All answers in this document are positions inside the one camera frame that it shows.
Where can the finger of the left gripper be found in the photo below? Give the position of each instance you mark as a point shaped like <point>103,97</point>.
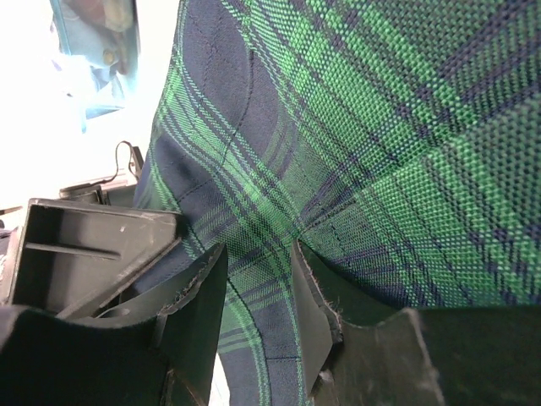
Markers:
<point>72,258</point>

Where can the blue plastic basket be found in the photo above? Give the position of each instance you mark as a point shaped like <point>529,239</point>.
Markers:
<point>105,55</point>

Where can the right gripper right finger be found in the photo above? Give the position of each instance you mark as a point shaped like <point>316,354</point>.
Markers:
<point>358,351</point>

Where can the light blue denim skirt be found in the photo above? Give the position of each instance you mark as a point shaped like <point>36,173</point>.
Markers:
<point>89,63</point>

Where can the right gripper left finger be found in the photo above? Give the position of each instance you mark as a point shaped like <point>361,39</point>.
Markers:
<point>157,348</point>

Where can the green plaid skirt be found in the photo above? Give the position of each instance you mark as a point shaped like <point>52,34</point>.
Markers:
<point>400,140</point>

